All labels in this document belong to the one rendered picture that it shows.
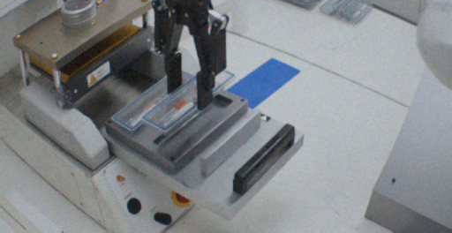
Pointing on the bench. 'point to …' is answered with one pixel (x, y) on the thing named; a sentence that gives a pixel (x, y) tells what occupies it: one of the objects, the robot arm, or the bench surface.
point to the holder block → (184, 133)
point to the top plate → (80, 25)
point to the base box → (64, 174)
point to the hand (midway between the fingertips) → (189, 82)
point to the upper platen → (86, 54)
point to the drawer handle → (285, 136)
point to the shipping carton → (23, 216)
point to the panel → (120, 185)
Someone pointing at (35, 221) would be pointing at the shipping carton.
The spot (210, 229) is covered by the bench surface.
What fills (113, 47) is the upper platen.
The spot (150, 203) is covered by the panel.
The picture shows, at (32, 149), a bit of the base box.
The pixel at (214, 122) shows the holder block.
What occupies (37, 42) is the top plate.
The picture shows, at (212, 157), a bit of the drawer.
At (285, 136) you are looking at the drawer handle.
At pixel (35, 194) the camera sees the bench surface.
